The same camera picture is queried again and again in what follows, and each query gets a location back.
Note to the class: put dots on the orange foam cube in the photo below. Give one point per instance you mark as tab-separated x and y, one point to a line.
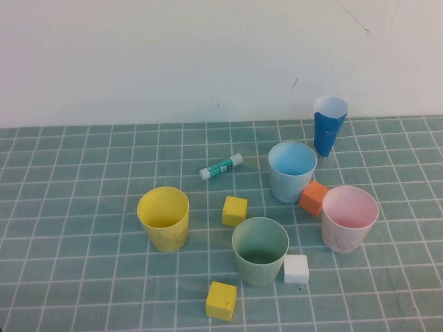
311	200

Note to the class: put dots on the light blue plastic cup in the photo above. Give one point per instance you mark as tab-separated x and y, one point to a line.
284	190

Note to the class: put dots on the green white glue stick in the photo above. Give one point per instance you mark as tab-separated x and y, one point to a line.
219	167

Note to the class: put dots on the dark blue tapered cup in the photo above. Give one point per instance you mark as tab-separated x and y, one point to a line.
325	135

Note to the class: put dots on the green plastic cup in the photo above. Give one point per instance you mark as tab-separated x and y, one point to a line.
259	274

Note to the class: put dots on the yellow foam cube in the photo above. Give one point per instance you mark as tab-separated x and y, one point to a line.
235	211
219	304

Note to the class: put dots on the green checked tablecloth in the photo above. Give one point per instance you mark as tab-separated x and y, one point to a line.
69	207

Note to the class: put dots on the pink plastic cup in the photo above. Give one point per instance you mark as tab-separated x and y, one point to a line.
339	239

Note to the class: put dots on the white foam cube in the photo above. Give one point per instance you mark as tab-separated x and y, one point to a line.
296	269

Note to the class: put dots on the yellow plastic cup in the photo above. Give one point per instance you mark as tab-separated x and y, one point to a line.
166	237

